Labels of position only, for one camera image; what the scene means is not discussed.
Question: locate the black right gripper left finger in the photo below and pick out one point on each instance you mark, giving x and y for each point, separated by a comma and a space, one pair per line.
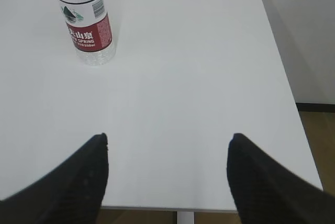
71, 193

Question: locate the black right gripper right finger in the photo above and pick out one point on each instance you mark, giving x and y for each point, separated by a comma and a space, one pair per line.
266, 192

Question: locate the Nongfu Spring water bottle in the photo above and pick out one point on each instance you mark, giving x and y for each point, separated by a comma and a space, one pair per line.
90, 30

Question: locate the white table leg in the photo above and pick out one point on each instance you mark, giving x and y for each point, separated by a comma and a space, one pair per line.
185, 217

